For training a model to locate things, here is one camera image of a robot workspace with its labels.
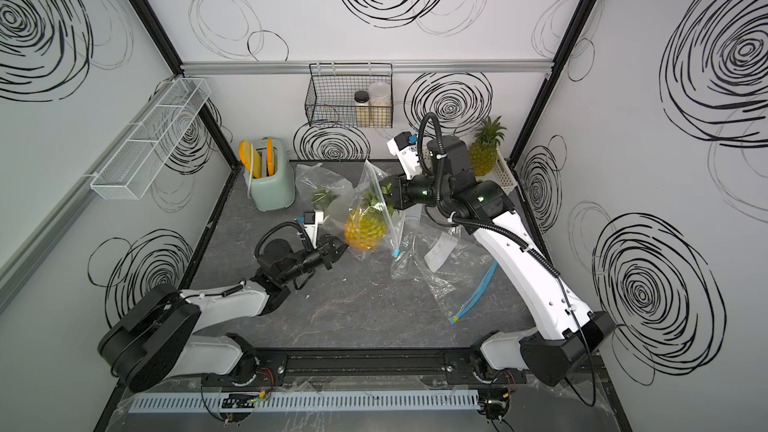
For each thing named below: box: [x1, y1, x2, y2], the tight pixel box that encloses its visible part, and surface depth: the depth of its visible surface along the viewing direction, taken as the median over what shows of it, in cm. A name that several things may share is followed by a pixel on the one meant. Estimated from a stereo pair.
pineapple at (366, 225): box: [344, 183, 394, 251], surface depth 66 cm
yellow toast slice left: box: [238, 140, 261, 179], surface depth 95 cm
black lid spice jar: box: [354, 90, 370, 128], surface depth 87 cm
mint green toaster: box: [243, 138, 296, 211], surface depth 100 cm
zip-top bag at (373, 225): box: [345, 160, 405, 259], surface depth 66 cm
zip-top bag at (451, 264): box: [390, 226, 498, 325], surface depth 86 cm
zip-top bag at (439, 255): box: [389, 213, 494, 296], surface depth 86 cm
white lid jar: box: [368, 81, 392, 128], surface depth 86 cm
